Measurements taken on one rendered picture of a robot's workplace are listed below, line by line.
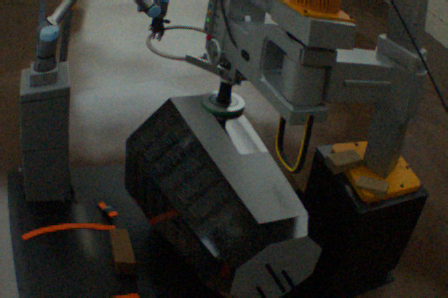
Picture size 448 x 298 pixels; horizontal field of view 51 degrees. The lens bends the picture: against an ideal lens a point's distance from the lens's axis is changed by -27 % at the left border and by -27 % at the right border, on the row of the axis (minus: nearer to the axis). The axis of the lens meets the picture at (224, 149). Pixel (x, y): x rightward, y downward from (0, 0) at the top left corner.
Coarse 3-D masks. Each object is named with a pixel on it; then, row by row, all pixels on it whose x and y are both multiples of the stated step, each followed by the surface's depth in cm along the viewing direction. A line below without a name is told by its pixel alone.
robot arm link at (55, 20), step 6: (66, 0) 309; (72, 0) 310; (78, 0) 316; (60, 6) 310; (66, 6) 310; (72, 6) 314; (54, 12) 312; (60, 12) 311; (66, 12) 313; (48, 18) 311; (54, 18) 311; (60, 18) 313; (42, 24) 314; (48, 24) 310; (54, 24) 311; (60, 24) 318; (36, 36) 316
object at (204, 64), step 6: (186, 54) 343; (204, 54) 347; (186, 60) 344; (192, 60) 335; (198, 60) 327; (204, 60) 345; (216, 60) 332; (198, 66) 327; (204, 66) 320; (210, 66) 313; (216, 72) 307; (222, 72) 299; (228, 72) 294; (228, 78) 287; (240, 78) 285; (240, 84) 286
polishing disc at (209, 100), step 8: (208, 96) 319; (216, 96) 320; (232, 96) 323; (208, 104) 312; (216, 104) 313; (224, 104) 314; (232, 104) 315; (240, 104) 316; (224, 112) 309; (232, 112) 310
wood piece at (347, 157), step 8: (344, 152) 293; (352, 152) 294; (328, 160) 287; (336, 160) 285; (344, 160) 286; (352, 160) 287; (360, 160) 290; (336, 168) 282; (344, 168) 286; (352, 168) 289
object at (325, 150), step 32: (320, 160) 307; (320, 192) 309; (352, 192) 279; (416, 192) 286; (352, 224) 273; (384, 224) 281; (320, 256) 308; (352, 256) 286; (384, 256) 302; (320, 288) 305; (352, 288) 309
